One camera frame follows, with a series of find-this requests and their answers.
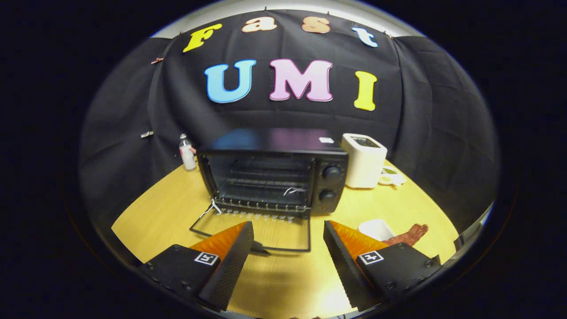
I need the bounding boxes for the small clear bottle white label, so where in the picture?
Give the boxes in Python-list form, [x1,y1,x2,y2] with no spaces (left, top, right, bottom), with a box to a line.
[179,133,198,171]

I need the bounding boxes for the white rectangular tray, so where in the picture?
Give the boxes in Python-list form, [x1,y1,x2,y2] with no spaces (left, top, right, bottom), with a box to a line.
[358,218,396,242]

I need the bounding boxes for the cream pop-up toaster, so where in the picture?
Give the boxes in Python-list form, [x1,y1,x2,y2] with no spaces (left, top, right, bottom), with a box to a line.
[341,133,388,190]

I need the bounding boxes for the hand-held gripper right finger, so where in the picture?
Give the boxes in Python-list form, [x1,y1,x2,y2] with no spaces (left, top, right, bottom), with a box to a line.
[323,220,443,312]

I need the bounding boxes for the black toaster oven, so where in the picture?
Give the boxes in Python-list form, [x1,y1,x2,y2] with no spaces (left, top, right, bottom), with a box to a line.
[190,128,350,254]

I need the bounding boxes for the reddish-brown meat piece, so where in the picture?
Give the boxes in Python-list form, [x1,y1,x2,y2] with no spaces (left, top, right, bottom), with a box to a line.
[383,224,429,247]

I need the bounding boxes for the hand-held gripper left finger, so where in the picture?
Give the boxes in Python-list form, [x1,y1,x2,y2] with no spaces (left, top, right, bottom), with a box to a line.
[138,221,255,312]

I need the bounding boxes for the small white patterned dish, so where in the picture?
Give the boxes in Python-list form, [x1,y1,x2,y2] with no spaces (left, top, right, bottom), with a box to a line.
[379,167,407,187]

